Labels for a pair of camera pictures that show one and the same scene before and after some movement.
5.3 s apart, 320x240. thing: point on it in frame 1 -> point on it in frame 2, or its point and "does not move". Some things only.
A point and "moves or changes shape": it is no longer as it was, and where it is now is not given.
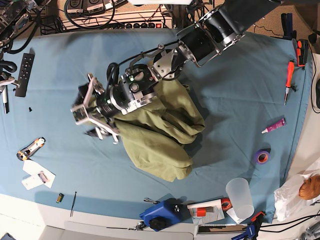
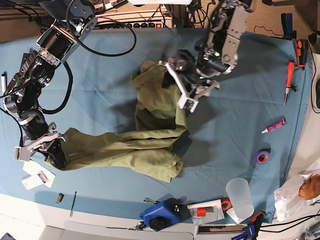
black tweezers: x=72 y=210 does not move
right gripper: x=86 y=108 -> x=189 y=100
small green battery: x=60 y=198 does not move
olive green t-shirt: x=155 y=132 moves or changes shape
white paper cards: x=39 y=175 does not move
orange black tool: x=302 y=52 does not move
